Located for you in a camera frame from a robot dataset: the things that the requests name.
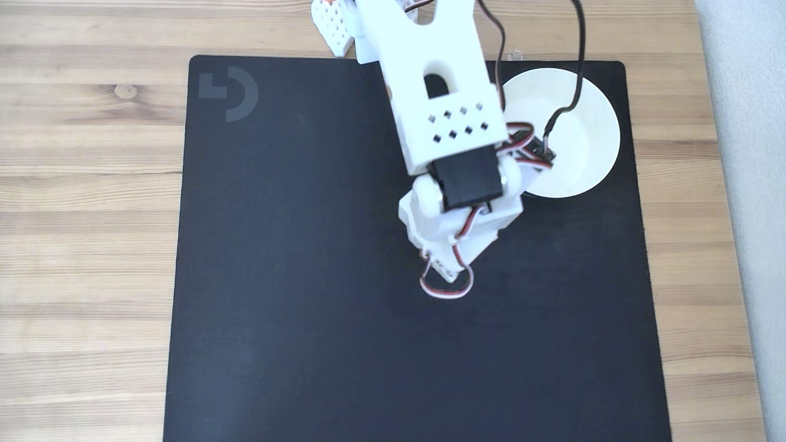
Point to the white round plate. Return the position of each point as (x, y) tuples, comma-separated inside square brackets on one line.
[(589, 153)]

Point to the small clear plastic piece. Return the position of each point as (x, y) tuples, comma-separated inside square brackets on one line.
[(515, 56)]

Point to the black desk mat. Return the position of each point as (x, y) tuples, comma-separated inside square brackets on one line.
[(276, 307)]

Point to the black camera on white bracket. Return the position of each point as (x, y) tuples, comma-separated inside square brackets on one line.
[(543, 151)]

